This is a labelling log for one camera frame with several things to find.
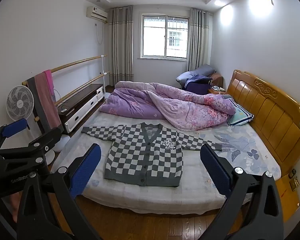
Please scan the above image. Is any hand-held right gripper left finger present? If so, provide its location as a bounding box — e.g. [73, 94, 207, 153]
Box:
[16, 144, 103, 240]

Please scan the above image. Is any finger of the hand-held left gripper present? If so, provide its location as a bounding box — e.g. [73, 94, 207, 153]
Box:
[0, 128, 63, 161]
[0, 118, 29, 150]

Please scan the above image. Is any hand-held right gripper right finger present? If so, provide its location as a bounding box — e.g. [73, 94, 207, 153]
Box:
[197, 144, 284, 240]

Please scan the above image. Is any grey white checkered cardigan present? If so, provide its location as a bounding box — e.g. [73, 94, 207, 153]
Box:
[81, 122, 222, 187]

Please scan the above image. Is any white standing fan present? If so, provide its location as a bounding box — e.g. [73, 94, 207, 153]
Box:
[6, 85, 55, 165]

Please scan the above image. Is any bed mattress with white sheet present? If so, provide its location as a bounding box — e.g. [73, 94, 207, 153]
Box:
[51, 110, 282, 214]

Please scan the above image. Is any grey and pink towel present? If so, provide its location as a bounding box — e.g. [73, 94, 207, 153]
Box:
[26, 71, 64, 133]

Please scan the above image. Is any bright pink cloth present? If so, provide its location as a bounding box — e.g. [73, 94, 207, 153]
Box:
[44, 69, 56, 100]

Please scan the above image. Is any blue striped pillow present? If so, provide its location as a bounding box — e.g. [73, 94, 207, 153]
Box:
[221, 95, 255, 127]

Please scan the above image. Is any dark and white media cabinet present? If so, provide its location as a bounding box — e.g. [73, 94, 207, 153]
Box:
[56, 83, 104, 133]

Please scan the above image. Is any wooden nightstand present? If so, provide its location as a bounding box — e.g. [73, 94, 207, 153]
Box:
[209, 86, 227, 95]

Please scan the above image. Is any wooden headboard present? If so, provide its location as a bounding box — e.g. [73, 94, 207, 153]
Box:
[226, 69, 300, 223]

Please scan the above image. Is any dark purple cloth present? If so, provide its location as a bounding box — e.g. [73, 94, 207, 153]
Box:
[184, 74, 213, 95]

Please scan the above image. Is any purple floral quilt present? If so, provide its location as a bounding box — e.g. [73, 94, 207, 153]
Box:
[99, 81, 237, 131]

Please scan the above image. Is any brown armchair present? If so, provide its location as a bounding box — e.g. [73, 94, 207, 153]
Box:
[210, 73, 224, 89]

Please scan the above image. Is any double wooden ballet barre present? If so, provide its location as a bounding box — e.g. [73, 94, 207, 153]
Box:
[22, 54, 110, 153]

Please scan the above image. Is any grey striped curtain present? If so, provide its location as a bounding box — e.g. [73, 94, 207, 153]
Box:
[187, 8, 213, 72]
[107, 6, 135, 87]

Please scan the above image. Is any white framed window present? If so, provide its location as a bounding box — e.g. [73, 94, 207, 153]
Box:
[139, 13, 190, 60]

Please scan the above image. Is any black cable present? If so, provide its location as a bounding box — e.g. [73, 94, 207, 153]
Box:
[52, 87, 62, 103]

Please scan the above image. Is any brass bed frame bracket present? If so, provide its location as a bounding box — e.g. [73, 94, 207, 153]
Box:
[289, 169, 299, 192]

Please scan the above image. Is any air conditioner power cord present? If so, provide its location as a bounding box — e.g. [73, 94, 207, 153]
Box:
[94, 23, 103, 45]

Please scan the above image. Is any white wall air conditioner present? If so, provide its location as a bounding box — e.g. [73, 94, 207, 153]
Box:
[86, 6, 108, 23]

